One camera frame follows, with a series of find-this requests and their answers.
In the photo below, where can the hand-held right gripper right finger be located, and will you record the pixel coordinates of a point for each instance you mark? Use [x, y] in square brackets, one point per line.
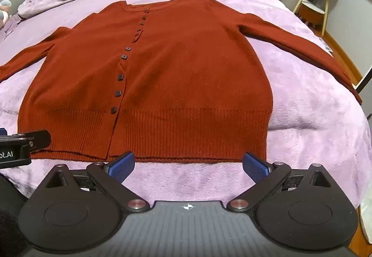
[255, 169]

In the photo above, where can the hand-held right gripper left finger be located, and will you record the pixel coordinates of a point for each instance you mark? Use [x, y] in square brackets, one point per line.
[122, 169]

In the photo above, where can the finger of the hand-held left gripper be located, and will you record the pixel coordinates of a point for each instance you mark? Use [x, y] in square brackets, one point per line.
[35, 140]

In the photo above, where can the red knit cardigan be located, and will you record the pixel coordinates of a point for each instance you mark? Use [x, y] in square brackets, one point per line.
[180, 77]

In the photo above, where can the purple fleece bed blanket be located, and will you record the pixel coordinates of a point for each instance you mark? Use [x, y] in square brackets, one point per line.
[305, 106]

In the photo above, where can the plush toy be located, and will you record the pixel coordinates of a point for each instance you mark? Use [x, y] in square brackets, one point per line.
[3, 13]

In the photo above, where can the orange round stool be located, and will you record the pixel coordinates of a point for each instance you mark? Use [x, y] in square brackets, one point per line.
[311, 13]

